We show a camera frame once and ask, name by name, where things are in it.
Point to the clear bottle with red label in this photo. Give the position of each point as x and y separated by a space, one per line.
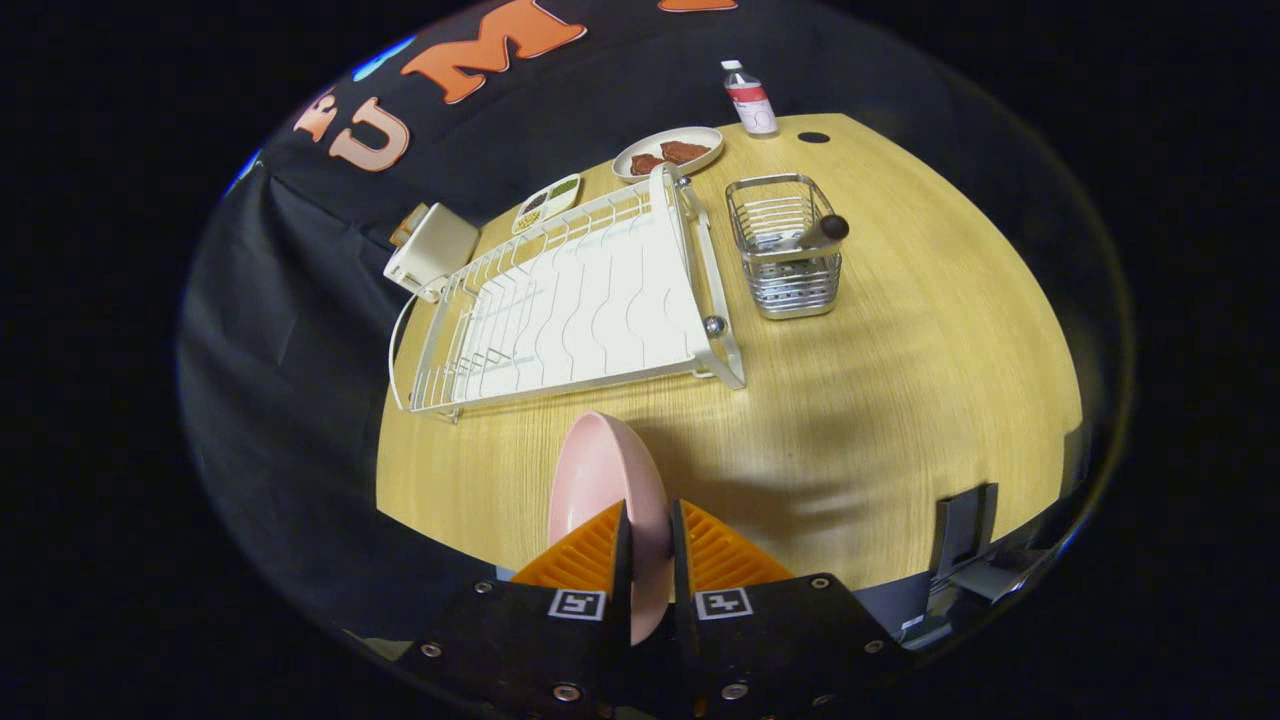
752 100

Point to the black backdrop cloth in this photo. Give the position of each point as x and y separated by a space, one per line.
300 300

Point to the pink plate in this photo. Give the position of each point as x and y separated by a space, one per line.
605 470

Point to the white divided condiment dish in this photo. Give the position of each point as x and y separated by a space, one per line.
545 203

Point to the brown meat piece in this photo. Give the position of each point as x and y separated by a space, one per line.
647 164
685 152

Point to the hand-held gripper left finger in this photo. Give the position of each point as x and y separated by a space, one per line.
623 565

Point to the white plate with meat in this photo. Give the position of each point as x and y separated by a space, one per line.
705 138

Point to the toast slices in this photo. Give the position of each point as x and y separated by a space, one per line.
405 225

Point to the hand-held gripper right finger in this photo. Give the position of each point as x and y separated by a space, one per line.
679 565

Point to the white toaster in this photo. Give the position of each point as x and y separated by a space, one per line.
435 250

